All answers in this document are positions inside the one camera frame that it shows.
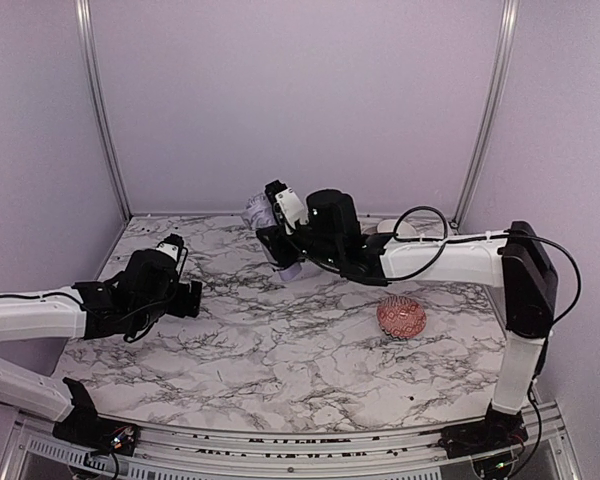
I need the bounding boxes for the orange white bowl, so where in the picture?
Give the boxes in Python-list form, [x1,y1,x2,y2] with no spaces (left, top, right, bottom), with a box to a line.
[376,219,418,238]

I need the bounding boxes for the left aluminium frame post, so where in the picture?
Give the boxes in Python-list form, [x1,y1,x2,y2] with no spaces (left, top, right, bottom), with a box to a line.
[75,0,132,223]

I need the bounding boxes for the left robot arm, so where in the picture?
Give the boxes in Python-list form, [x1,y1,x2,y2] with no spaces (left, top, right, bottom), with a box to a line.
[0,235,202,453]

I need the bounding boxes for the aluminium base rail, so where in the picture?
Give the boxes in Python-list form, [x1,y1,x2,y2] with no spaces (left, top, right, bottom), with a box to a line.
[0,403,582,479]

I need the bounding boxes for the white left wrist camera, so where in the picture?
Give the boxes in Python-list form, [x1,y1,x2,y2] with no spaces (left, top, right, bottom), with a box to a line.
[156,234,186,263]

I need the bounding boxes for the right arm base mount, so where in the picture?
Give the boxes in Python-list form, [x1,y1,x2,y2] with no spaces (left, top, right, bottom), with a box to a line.
[437,419,529,459]

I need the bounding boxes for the lilac folding umbrella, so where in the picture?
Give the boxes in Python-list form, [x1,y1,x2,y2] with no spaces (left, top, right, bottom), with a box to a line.
[241,193,302,282]

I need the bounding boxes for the aluminium frame post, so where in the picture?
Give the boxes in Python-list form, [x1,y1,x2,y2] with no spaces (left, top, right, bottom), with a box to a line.
[75,0,132,223]
[452,0,520,228]

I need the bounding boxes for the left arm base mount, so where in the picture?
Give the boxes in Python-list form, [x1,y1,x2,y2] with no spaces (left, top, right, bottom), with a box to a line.
[52,418,140,456]

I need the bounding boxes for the right aluminium frame post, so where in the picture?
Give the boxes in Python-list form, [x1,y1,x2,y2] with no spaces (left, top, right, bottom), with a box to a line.
[452,0,520,228]

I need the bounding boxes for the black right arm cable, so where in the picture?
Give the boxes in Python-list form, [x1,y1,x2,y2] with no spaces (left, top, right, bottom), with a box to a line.
[279,205,583,331]

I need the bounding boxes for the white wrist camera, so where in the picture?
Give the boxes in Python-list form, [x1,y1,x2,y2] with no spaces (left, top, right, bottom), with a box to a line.
[274,188,308,235]
[156,234,186,263]

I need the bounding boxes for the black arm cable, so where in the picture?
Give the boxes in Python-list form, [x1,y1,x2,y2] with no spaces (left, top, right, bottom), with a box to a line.
[0,244,190,345]
[279,205,583,331]

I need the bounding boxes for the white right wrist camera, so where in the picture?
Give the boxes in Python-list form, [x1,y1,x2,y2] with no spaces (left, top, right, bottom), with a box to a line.
[274,188,308,235]

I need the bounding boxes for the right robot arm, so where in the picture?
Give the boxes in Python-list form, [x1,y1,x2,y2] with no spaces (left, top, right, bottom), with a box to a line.
[245,181,558,449]

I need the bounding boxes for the grey swirl plate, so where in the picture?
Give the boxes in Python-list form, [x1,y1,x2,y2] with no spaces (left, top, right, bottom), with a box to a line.
[361,226,379,238]

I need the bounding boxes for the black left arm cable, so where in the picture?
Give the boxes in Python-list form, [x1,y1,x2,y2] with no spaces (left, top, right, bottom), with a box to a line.
[0,244,190,345]

